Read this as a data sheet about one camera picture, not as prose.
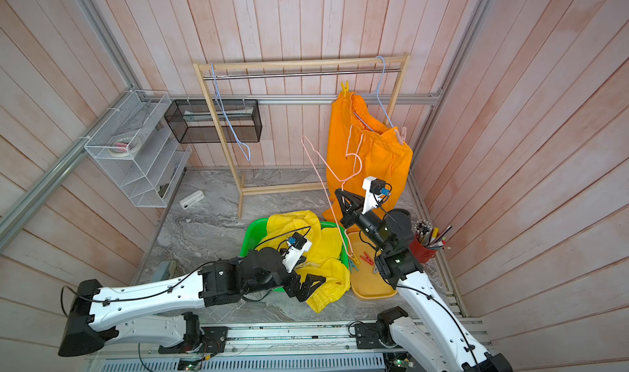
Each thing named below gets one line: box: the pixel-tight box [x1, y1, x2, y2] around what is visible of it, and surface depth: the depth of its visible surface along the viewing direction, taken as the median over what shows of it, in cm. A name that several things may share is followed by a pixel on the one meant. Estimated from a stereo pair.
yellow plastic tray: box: [348, 231, 399, 300], surface depth 86 cm
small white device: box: [179, 190, 205, 210], surface depth 106 cm
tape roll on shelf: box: [108, 136, 138, 157], surface depth 75 cm
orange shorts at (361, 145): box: [321, 90, 414, 226], surface depth 85 cm
